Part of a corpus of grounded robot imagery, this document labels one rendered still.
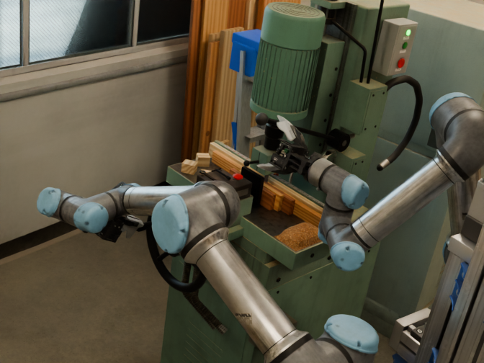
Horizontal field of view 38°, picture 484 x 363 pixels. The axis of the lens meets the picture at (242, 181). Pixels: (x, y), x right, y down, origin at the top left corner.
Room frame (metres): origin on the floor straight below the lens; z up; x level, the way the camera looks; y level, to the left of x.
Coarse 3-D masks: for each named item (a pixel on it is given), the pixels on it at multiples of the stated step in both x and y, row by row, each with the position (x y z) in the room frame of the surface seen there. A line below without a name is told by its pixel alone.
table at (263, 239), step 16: (192, 160) 2.16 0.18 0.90; (176, 176) 2.05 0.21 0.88; (192, 176) 2.04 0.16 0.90; (256, 208) 1.90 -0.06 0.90; (240, 224) 1.83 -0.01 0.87; (256, 224) 1.80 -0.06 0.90; (272, 224) 1.82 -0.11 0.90; (288, 224) 1.83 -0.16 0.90; (256, 240) 1.78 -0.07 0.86; (272, 240) 1.74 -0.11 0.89; (272, 256) 1.73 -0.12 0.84; (288, 256) 1.69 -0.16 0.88; (304, 256) 1.71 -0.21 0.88; (320, 256) 1.76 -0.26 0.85
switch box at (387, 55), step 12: (384, 24) 2.12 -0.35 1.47; (396, 24) 2.09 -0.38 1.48; (408, 24) 2.12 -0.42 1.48; (384, 36) 2.11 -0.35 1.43; (396, 36) 2.09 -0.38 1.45; (384, 48) 2.11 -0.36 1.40; (396, 48) 2.09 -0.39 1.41; (408, 48) 2.14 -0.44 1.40; (384, 60) 2.10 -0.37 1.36; (396, 60) 2.10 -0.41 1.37; (384, 72) 2.09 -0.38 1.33; (396, 72) 2.11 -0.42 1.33
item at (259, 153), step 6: (252, 150) 1.99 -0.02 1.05; (258, 150) 1.98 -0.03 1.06; (264, 150) 1.98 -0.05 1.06; (270, 150) 1.99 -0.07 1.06; (252, 156) 1.99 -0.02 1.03; (258, 156) 1.97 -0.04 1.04; (264, 156) 1.95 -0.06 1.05; (270, 156) 1.95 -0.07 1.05; (264, 162) 1.95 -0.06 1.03; (252, 168) 1.98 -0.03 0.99; (258, 168) 1.97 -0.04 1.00; (264, 174) 1.95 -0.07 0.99
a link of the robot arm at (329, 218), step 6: (324, 210) 1.57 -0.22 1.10; (330, 210) 1.56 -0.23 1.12; (336, 210) 1.55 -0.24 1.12; (342, 210) 1.55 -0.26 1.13; (348, 210) 1.55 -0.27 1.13; (324, 216) 1.57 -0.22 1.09; (330, 216) 1.55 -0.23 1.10; (336, 216) 1.55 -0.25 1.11; (342, 216) 1.55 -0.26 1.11; (348, 216) 1.56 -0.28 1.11; (324, 222) 1.55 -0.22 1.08; (330, 222) 1.53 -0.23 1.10; (336, 222) 1.52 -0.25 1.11; (342, 222) 1.52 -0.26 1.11; (348, 222) 1.53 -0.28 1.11; (318, 228) 1.58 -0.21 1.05; (324, 228) 1.54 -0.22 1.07; (318, 234) 1.58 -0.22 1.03; (324, 234) 1.53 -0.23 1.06; (324, 240) 1.55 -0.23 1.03
